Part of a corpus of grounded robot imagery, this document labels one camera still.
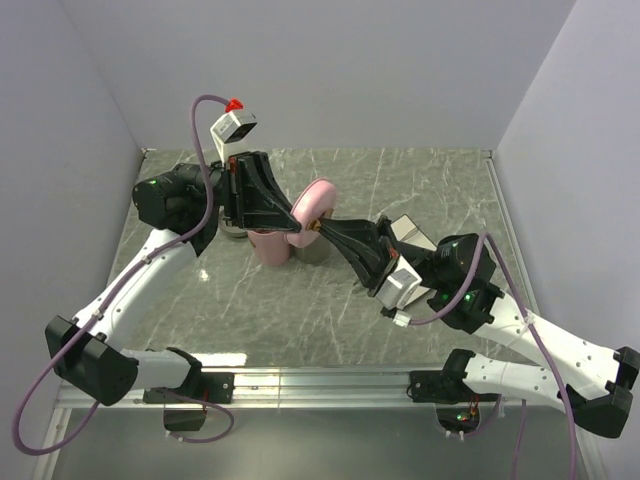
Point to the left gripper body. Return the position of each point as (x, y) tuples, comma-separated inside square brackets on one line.
[(231, 193)]

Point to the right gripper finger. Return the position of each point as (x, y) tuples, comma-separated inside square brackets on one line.
[(365, 258), (354, 234)]

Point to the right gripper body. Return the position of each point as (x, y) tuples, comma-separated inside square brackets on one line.
[(390, 252)]

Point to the grey lid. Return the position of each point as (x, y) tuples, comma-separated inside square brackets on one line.
[(232, 232)]

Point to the pink cylinder container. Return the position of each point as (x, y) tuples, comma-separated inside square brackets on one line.
[(270, 247)]

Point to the pink lid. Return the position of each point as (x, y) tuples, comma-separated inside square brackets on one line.
[(319, 197)]

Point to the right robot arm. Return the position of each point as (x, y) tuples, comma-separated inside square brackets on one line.
[(452, 283)]

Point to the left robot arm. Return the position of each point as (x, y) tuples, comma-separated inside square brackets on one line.
[(182, 207)]

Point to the white square plate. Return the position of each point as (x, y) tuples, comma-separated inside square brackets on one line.
[(407, 231)]

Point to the grey cylinder container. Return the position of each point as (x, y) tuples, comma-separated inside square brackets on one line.
[(315, 253)]

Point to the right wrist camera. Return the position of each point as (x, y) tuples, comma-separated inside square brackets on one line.
[(394, 294)]

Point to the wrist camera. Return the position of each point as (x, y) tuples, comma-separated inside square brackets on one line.
[(394, 294), (229, 130)]

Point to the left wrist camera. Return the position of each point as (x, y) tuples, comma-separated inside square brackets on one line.
[(229, 130)]

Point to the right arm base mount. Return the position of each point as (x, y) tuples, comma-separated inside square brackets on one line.
[(456, 406)]

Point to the aluminium rail frame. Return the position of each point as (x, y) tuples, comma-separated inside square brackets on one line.
[(338, 388)]

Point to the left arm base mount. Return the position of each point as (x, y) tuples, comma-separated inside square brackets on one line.
[(187, 407)]

